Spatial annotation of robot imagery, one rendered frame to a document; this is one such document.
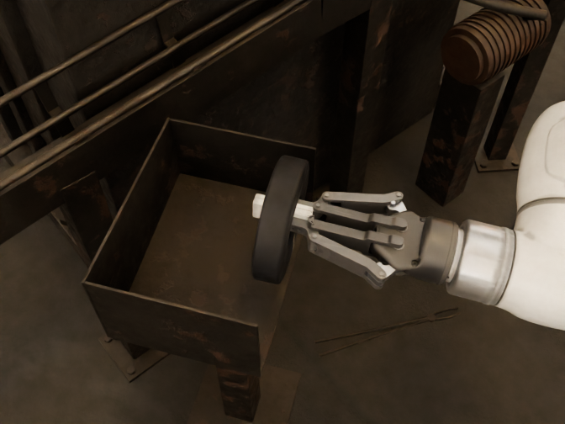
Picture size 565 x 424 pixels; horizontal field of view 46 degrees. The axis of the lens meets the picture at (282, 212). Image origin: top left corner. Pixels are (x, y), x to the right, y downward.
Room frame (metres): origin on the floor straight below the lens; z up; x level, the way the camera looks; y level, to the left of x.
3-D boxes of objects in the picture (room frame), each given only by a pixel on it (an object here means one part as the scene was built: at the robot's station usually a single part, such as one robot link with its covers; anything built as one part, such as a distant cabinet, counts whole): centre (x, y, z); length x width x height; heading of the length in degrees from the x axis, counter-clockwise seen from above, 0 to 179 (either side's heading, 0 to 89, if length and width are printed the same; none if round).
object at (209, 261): (0.47, 0.09, 0.36); 0.26 x 0.20 x 0.72; 165
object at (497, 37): (1.10, -0.44, 0.27); 0.22 x 0.13 x 0.53; 130
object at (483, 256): (0.40, -0.22, 0.71); 0.09 x 0.06 x 0.09; 165
